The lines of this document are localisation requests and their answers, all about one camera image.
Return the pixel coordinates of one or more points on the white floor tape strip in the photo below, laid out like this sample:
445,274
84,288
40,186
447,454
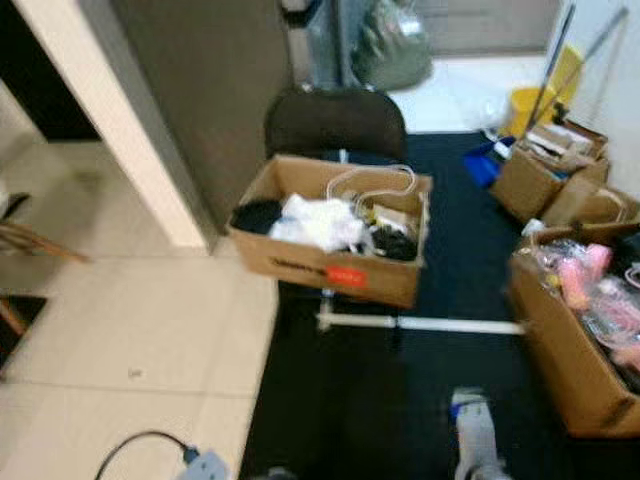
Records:
450,325

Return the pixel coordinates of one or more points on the pink plastic bag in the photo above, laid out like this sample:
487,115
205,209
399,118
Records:
622,315

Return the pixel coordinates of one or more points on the brown wooden stick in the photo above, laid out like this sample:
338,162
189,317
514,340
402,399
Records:
50,243

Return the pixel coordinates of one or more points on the white crumpled cloth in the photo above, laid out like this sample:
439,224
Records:
320,222

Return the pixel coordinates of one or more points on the black floor mat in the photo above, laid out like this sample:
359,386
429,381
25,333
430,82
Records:
380,400

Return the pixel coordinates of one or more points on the large cardboard box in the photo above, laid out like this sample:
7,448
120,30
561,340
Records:
565,370

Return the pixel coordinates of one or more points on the yellow mop bucket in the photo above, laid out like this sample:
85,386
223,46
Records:
525,108

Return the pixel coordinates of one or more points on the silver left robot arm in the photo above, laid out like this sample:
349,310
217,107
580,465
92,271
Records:
203,467

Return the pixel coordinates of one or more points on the grey metal stand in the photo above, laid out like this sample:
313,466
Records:
320,40

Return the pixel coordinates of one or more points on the black bundled item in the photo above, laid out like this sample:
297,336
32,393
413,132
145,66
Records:
397,244

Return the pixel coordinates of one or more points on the pink bottle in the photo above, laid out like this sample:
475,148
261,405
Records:
582,277

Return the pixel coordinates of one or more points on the black cloth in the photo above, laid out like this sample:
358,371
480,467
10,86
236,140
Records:
257,216

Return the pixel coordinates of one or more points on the cardboard box red label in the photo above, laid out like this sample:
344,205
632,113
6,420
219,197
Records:
300,265

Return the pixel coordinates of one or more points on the open cardboard box with papers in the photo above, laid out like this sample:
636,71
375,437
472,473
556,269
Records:
525,185

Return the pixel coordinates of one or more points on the grey green plastic bag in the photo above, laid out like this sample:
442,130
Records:
390,50

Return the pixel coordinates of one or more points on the blue dustpan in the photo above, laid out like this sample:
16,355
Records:
484,164

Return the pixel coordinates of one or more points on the white paper cup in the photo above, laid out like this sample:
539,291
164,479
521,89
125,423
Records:
533,227

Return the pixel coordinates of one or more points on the dark brown door panel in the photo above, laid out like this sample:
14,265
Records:
210,100

